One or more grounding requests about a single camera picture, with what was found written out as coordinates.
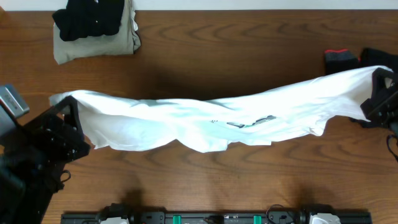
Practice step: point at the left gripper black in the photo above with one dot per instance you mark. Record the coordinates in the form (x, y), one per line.
(53, 137)

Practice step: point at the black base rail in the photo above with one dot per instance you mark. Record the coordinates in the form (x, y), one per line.
(276, 214)

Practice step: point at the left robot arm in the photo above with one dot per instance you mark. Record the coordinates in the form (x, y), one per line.
(34, 159)

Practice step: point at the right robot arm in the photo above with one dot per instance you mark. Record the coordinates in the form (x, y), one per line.
(392, 86)

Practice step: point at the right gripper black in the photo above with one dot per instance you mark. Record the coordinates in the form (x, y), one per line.
(385, 106)

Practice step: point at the white t-shirt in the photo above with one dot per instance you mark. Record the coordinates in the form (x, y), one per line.
(275, 115)

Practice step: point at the folded black garment on stack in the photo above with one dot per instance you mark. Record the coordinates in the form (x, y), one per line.
(89, 18)

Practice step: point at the black garment right edge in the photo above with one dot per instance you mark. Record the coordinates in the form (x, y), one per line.
(372, 57)

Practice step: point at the folded khaki garment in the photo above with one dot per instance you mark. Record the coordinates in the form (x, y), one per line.
(125, 42)

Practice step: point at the black garment with red trim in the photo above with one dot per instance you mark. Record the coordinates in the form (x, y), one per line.
(339, 61)

